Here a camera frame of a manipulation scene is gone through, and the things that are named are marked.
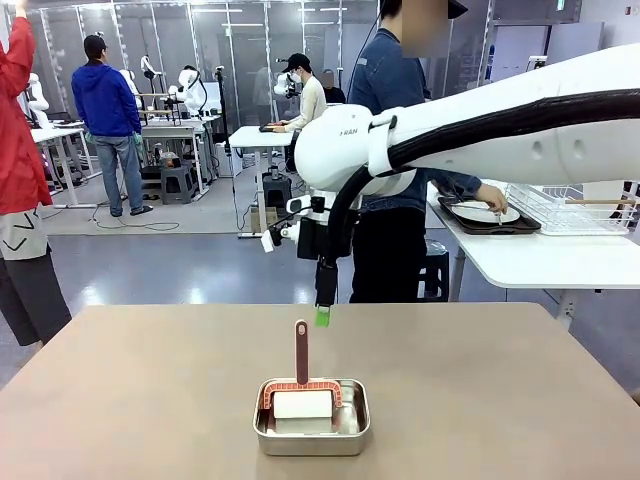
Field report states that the person's right forearm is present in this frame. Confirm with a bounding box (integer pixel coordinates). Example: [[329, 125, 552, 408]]
[[429, 169, 486, 201]]

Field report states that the dark brown serving tray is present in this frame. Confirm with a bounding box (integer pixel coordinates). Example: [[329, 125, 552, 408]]
[[437, 195, 543, 236]]

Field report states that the person in denim jacket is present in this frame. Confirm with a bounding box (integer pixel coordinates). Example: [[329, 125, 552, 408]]
[[346, 0, 509, 304]]

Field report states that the person's right hand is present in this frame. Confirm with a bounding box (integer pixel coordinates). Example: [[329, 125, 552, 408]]
[[481, 183, 510, 217]]

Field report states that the white humanoid robot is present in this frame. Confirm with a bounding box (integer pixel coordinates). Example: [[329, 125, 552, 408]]
[[167, 64, 209, 120], [20, 72, 52, 129]]

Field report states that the black stool with bottle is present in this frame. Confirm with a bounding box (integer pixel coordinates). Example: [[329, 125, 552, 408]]
[[261, 167, 293, 212]]

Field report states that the white standing desk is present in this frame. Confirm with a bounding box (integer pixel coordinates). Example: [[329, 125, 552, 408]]
[[228, 124, 302, 239]]

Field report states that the person in red jacket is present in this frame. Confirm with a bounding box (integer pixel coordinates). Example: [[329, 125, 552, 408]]
[[0, 0, 74, 349]]

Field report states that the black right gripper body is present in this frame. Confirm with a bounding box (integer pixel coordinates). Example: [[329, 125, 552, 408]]
[[297, 194, 360, 262]]

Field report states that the seated person in black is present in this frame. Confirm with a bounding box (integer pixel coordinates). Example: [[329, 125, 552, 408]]
[[319, 68, 347, 105]]

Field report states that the black corrugated cable hose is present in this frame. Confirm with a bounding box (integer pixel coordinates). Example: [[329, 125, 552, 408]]
[[327, 87, 640, 262]]

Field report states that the person in white sweater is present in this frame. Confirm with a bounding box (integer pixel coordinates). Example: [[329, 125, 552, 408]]
[[280, 52, 329, 134]]

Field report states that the person in blue hoodie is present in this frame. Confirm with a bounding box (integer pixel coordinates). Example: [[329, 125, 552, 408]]
[[70, 33, 155, 218]]

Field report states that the rectangular stainless steel tray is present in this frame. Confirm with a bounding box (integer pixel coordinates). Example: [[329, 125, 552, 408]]
[[252, 378, 373, 458]]

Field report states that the grey plastic stool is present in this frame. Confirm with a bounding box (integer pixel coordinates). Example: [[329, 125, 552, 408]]
[[159, 163, 197, 206]]

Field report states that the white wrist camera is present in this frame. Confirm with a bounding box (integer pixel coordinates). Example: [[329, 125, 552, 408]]
[[259, 195, 327, 254]]

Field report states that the black floor cable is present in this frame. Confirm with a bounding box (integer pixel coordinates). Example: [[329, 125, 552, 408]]
[[88, 199, 181, 233]]

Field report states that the white wire dish rack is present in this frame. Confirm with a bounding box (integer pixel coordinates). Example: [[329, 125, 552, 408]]
[[504, 182, 640, 237]]

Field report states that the white workbench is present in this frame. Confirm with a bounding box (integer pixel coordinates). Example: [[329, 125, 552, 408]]
[[139, 114, 224, 195], [29, 119, 99, 209]]

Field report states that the pink lint roller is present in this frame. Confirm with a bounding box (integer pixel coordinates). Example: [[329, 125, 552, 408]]
[[262, 319, 344, 421]]

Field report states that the white round plate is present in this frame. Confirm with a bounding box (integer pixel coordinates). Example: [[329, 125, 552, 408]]
[[451, 200, 522, 225]]

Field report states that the white side table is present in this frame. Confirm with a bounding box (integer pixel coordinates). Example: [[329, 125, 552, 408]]
[[426, 183, 640, 321]]

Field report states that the black plastic stool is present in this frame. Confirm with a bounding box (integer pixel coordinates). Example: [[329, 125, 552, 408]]
[[416, 238, 451, 302]]

